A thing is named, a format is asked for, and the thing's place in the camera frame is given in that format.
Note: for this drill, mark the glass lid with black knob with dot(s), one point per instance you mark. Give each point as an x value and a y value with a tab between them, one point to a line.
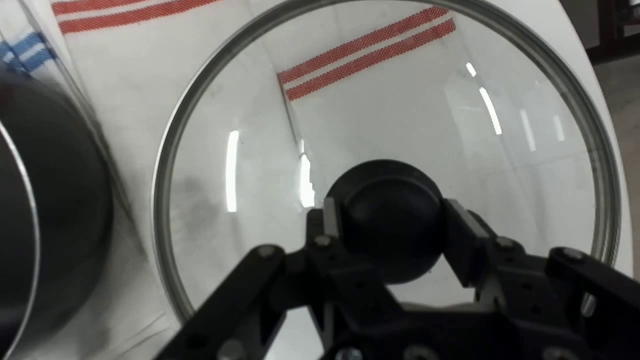
390	212

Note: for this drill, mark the black cooking pot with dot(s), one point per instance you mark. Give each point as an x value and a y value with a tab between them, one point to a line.
61	200

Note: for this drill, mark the red striped white towel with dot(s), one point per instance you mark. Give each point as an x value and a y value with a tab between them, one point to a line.
133	14
367	57

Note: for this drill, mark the blue striped white towel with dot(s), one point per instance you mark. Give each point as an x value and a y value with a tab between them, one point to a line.
26	53

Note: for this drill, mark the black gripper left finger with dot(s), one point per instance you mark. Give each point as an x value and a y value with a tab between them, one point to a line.
266	280

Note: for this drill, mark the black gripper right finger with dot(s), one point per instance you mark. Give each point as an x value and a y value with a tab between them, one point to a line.
572	292

